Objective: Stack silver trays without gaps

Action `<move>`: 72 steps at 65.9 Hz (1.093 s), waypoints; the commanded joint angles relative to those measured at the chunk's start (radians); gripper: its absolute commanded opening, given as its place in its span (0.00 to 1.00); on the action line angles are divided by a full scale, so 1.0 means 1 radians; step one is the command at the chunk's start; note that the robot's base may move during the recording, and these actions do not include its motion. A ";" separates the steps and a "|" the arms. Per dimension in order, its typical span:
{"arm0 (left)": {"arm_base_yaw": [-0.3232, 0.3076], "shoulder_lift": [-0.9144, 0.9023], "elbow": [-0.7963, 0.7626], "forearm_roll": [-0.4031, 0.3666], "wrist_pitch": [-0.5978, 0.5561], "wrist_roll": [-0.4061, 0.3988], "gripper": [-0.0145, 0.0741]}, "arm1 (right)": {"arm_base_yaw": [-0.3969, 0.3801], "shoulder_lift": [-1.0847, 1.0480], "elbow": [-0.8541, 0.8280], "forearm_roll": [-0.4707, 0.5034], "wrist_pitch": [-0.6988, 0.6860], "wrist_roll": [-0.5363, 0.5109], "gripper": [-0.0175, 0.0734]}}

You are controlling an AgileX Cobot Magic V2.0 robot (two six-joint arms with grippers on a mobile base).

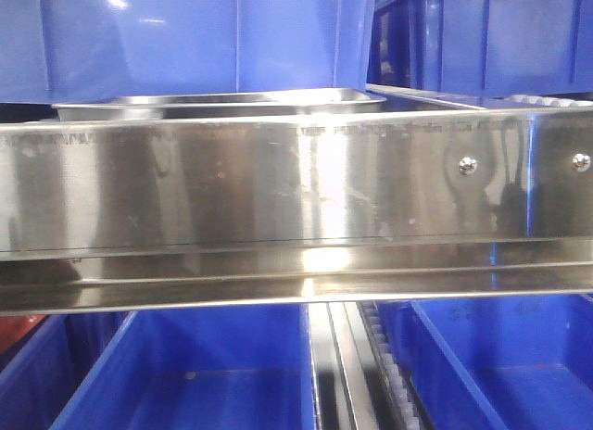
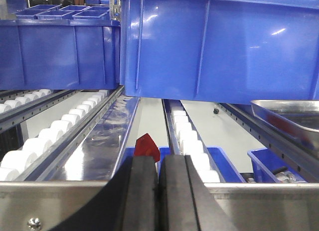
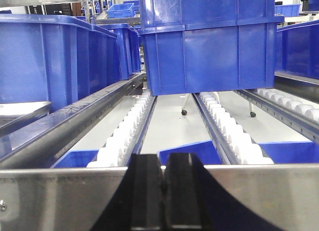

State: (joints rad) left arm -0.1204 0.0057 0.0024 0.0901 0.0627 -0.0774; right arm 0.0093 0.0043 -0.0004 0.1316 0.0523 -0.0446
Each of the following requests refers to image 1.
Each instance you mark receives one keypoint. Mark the blue bin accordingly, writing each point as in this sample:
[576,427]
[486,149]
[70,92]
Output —
[42,371]
[498,362]
[236,367]
[60,51]
[483,47]

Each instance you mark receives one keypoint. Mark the silver steel tray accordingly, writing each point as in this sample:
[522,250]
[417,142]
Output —
[224,105]

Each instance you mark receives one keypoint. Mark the lower blue bin centre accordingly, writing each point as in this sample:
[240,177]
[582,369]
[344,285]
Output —
[236,367]

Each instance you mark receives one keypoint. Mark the lower blue bin right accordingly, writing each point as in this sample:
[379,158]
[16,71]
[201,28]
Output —
[498,362]

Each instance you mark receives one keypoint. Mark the lower blue bin left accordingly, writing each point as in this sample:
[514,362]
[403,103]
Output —
[42,371]

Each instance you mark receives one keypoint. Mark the rail screw right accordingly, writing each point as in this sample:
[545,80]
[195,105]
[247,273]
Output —
[581,162]

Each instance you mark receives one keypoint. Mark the upper blue bin right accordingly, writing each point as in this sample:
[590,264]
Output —
[483,47]

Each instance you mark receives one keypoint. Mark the white roller track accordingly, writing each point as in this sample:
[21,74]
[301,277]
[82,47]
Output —
[392,379]

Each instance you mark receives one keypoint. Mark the upper blue bin centre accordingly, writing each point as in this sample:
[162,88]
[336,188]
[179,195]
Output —
[60,51]

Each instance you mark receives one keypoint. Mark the rail screw left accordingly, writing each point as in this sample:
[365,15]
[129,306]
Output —
[467,165]

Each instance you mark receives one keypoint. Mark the stainless steel shelf rail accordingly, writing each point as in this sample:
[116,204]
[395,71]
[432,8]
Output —
[146,214]

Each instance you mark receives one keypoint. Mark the rail screw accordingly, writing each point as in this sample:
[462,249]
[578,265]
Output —
[581,162]
[467,165]

